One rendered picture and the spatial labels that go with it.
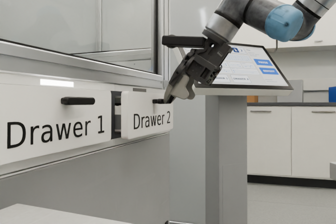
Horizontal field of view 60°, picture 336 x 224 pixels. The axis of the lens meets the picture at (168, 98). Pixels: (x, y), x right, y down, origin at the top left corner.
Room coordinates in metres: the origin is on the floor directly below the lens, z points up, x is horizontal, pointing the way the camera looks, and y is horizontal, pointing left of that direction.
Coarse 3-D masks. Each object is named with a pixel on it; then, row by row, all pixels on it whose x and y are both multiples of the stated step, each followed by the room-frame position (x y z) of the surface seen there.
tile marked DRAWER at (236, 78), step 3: (231, 75) 1.25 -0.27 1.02; (234, 75) 1.26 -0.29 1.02; (237, 75) 1.27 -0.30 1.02; (240, 75) 1.27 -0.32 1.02; (243, 75) 1.28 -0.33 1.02; (246, 75) 1.29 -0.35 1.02; (234, 78) 1.25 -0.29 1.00; (237, 78) 1.25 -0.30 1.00; (240, 78) 1.26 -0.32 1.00; (243, 78) 1.27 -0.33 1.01; (246, 78) 1.27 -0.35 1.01; (234, 81) 1.23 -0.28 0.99; (237, 81) 1.24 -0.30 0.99; (240, 81) 1.25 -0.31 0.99; (243, 81) 1.25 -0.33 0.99; (246, 81) 1.26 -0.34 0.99; (249, 81) 1.27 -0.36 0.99
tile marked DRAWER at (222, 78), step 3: (219, 75) 1.23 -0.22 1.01; (222, 75) 1.23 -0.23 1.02; (225, 75) 1.24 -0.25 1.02; (216, 78) 1.21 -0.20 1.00; (219, 78) 1.21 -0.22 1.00; (222, 78) 1.22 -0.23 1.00; (225, 78) 1.23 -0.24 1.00; (228, 78) 1.23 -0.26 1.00; (213, 81) 1.19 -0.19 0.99; (216, 81) 1.19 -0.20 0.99; (219, 81) 1.20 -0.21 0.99; (222, 81) 1.21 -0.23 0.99; (225, 81) 1.21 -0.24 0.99; (228, 81) 1.22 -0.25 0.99
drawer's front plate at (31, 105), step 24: (0, 96) 0.39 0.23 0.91; (24, 96) 0.43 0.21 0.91; (48, 96) 0.47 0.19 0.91; (96, 96) 0.59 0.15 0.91; (0, 120) 0.39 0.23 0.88; (24, 120) 0.43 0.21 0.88; (48, 120) 0.47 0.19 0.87; (72, 120) 0.53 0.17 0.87; (96, 120) 0.59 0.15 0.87; (0, 144) 0.39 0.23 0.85; (24, 144) 0.43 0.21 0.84; (48, 144) 0.47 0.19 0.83; (72, 144) 0.53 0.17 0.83
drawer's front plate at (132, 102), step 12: (132, 96) 0.68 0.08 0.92; (144, 96) 0.74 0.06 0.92; (156, 96) 0.81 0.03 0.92; (132, 108) 0.68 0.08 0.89; (144, 108) 0.74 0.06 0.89; (156, 108) 0.81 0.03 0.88; (168, 108) 0.89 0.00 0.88; (132, 120) 0.68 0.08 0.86; (144, 120) 0.74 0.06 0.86; (156, 120) 0.81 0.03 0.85; (168, 120) 0.89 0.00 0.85; (132, 132) 0.68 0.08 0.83; (144, 132) 0.74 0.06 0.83
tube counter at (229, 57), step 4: (228, 56) 1.34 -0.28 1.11; (232, 56) 1.36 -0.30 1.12; (236, 56) 1.37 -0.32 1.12; (240, 56) 1.38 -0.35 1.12; (244, 56) 1.39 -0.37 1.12; (248, 56) 1.40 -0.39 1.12; (236, 60) 1.34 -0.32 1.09; (240, 60) 1.35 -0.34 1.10; (244, 60) 1.37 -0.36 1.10; (248, 60) 1.38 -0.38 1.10
